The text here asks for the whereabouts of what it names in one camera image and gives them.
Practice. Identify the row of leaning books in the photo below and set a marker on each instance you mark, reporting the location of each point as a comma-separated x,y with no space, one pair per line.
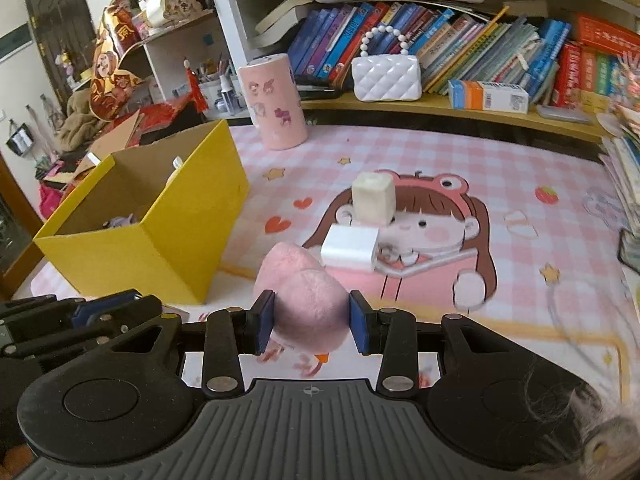
450,44

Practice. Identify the white orange medicine box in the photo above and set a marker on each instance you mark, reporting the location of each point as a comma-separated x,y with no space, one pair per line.
488,96

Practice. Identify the brown plush blanket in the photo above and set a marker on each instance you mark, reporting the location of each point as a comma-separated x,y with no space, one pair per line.
80,125

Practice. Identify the red dictionary books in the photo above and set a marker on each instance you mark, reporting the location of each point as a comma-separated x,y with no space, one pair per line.
591,76

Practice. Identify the pink plush heart toy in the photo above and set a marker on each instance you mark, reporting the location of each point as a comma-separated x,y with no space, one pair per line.
311,307

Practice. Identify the white pen holder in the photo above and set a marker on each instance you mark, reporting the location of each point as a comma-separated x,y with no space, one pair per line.
221,88

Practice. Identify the pink plush in box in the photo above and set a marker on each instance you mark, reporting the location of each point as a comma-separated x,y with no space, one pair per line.
177,164

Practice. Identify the stack of magazines right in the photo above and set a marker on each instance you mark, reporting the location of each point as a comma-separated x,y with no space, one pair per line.
621,159

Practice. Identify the pink cylindrical holder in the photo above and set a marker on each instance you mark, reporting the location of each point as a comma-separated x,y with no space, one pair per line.
271,96

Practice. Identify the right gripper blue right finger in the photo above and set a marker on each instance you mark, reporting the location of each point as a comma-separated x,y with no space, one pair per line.
360,313

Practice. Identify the white quilted pearl handbag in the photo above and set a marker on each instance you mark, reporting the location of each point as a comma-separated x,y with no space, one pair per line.
386,77

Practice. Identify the red gold festive decoration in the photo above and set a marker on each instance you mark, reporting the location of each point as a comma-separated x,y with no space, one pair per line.
112,86

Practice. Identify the pink checkered cartoon mat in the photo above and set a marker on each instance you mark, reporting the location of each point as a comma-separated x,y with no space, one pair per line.
520,239

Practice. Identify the white shelf cabinet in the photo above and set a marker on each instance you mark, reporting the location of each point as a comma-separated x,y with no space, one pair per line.
219,32

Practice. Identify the yellow cardboard box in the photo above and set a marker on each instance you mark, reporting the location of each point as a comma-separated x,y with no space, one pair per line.
123,228

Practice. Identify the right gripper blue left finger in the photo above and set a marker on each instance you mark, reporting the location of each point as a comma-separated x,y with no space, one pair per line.
262,310

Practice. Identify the wooden shelf board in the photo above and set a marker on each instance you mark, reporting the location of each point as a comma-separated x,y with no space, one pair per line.
430,104

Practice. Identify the white charger block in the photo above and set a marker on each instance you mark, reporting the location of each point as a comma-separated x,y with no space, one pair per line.
350,247

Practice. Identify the cream sponge cube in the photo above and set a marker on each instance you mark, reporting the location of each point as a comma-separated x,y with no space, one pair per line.
374,198

